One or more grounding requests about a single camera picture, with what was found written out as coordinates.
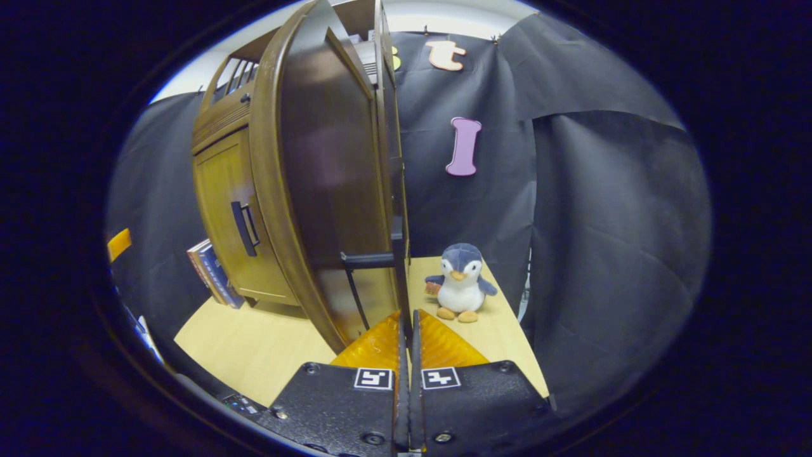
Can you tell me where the wooden double-door shoe cabinet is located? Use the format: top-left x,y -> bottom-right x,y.
192,0 -> 381,307

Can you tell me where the wooden cabinet drawer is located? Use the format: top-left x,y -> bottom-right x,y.
192,89 -> 254,154

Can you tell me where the wooden shoe cabinet door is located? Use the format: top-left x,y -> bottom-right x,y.
249,0 -> 412,353
193,127 -> 299,307

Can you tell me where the black door handle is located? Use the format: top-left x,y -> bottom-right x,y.
230,201 -> 261,257
341,216 -> 410,331

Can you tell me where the red-brown book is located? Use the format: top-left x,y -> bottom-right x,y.
187,239 -> 223,304

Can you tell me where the brown book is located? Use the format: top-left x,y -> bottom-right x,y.
192,241 -> 230,307

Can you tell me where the black backdrop cloth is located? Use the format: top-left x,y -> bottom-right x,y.
105,13 -> 711,420

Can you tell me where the penguin plush toy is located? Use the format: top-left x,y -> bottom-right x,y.
424,243 -> 499,323

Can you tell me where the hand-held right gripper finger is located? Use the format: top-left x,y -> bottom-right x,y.
257,309 -> 410,456
409,309 -> 559,456

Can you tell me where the blue book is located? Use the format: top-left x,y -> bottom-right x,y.
199,244 -> 246,310

